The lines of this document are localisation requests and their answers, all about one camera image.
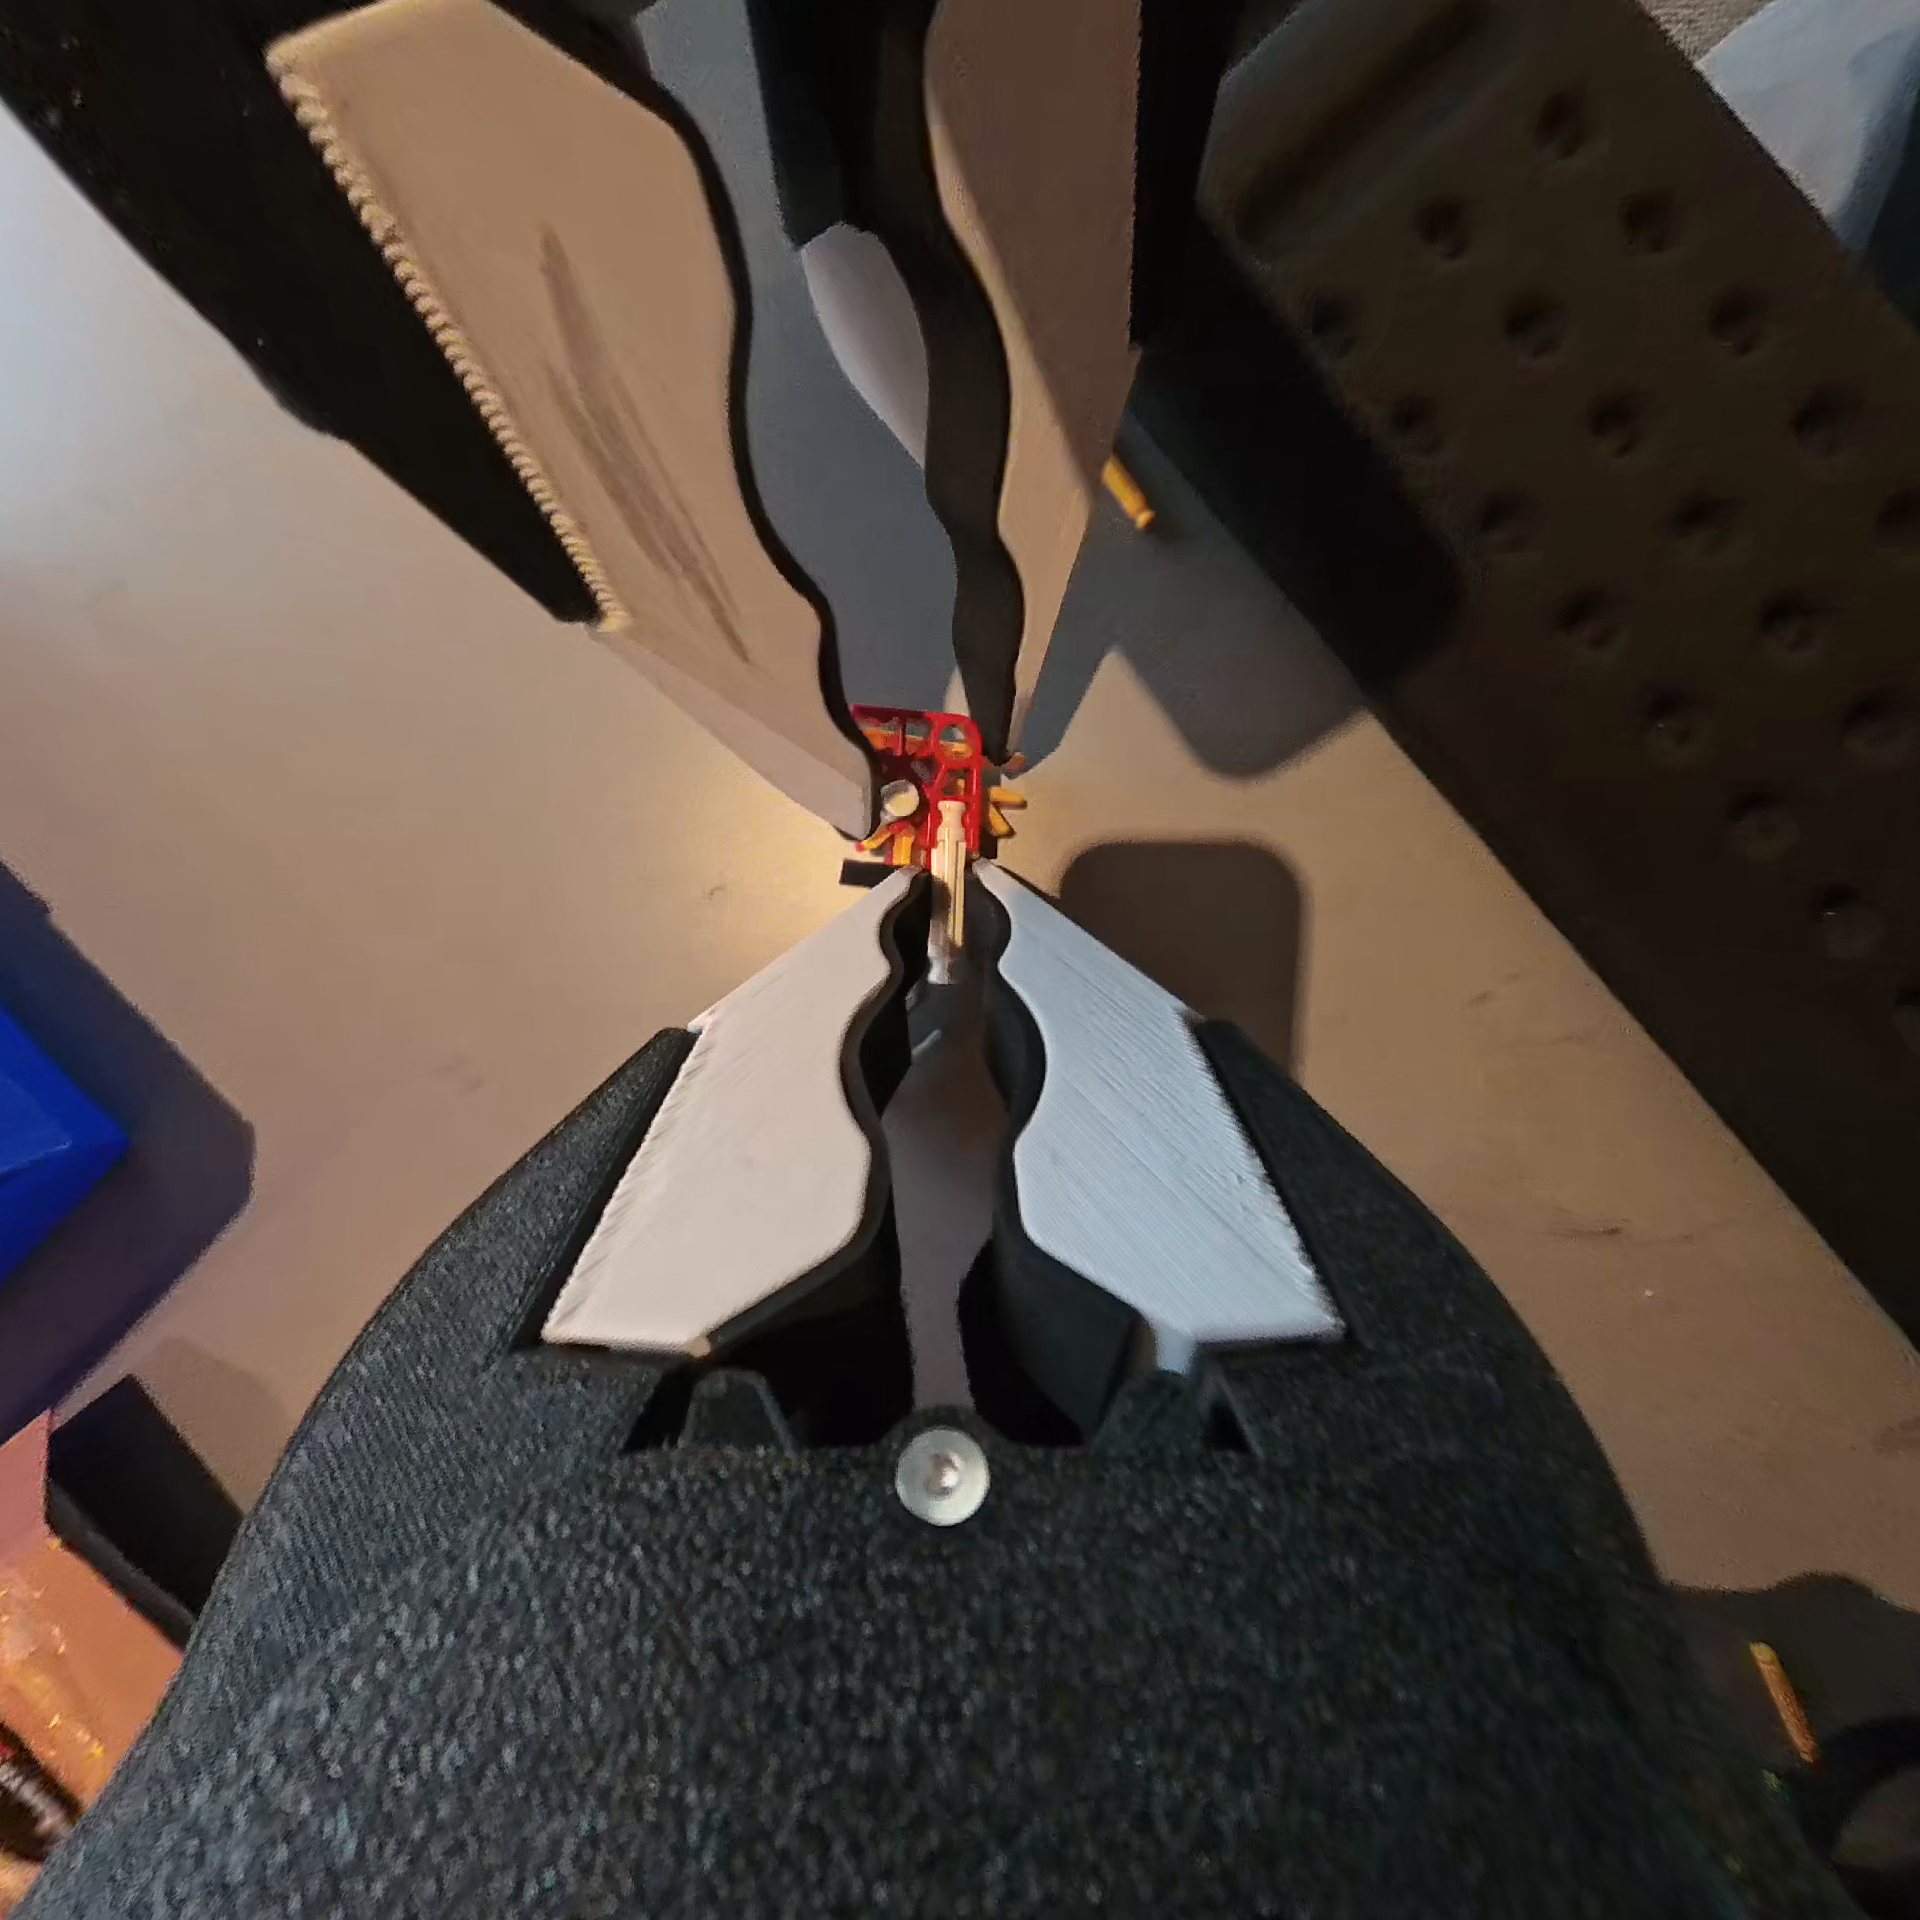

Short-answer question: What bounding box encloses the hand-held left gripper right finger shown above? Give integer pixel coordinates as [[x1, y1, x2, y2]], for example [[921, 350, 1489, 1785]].
[[971, 863, 1346, 1383]]

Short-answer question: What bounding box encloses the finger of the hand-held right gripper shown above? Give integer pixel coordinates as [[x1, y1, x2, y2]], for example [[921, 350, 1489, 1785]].
[[268, 0, 882, 840], [885, 0, 1143, 767]]

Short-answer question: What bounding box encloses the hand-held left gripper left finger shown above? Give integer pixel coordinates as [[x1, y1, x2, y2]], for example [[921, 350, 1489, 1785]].
[[540, 866, 921, 1360]]

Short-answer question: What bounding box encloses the red and yellow connector assembly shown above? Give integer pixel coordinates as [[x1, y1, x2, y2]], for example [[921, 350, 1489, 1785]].
[[927, 802, 971, 986], [860, 719, 1039, 872]]

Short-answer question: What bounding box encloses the red toy connector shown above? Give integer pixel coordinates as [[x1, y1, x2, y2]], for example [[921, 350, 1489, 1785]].
[[848, 704, 992, 846]]

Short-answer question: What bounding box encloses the black dimpled pad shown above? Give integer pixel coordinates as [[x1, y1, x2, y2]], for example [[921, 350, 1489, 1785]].
[[1201, 0, 1920, 1353]]

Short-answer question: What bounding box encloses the blue plastic bin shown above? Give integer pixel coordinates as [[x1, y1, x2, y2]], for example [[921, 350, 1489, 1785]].
[[0, 856, 255, 1442]]

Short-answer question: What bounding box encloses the dark flat folder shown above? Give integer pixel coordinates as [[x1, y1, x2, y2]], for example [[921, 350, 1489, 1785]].
[[45, 1376, 244, 1653]]

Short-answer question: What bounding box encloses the orange toy package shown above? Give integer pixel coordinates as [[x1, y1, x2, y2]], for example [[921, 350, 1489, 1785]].
[[0, 1528, 186, 1862]]

